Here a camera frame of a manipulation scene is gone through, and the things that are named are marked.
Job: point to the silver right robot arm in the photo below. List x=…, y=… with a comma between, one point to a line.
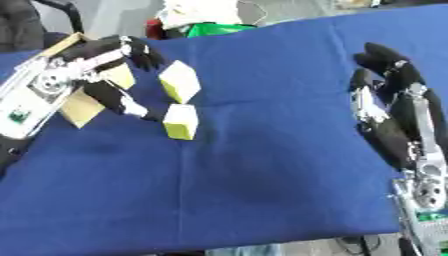
x=426, y=200

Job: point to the yellow-green block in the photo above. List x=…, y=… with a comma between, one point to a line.
x=180, y=81
x=181, y=121

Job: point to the green bag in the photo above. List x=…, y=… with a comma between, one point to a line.
x=219, y=28

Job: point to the black chair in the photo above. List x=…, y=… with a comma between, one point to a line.
x=35, y=23

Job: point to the white bag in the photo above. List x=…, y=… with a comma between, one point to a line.
x=201, y=11

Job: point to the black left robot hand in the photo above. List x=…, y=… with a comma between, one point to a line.
x=108, y=94

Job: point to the tan cardboard box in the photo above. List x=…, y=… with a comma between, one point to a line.
x=96, y=93

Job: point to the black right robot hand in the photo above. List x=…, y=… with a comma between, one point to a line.
x=396, y=110

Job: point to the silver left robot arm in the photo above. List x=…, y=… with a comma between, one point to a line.
x=35, y=96

